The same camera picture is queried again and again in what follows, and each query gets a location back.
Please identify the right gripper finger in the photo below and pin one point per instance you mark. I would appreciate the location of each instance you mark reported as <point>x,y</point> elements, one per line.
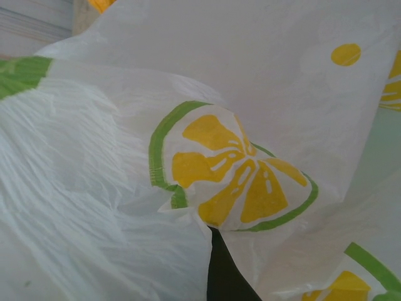
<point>225,276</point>

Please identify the white plastic bag lemon print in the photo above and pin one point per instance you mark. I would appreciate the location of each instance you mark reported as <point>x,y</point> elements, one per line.
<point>94,156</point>

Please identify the orange yellow mango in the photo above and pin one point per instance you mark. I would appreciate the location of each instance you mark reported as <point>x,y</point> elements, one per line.
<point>101,4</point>

